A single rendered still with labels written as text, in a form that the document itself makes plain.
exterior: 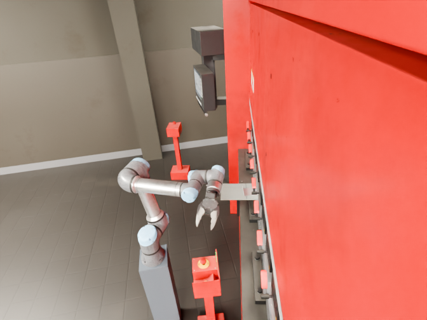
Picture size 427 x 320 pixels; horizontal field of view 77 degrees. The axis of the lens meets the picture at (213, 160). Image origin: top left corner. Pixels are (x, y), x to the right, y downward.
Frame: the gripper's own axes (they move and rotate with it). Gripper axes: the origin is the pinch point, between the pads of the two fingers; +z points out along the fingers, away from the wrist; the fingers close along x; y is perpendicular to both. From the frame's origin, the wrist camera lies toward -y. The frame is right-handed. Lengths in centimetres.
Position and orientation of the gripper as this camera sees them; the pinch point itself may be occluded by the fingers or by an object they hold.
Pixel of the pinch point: (204, 225)
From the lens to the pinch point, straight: 126.4
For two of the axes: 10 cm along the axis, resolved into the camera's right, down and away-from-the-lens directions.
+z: -2.0, 7.4, -6.4
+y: -1.1, 6.3, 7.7
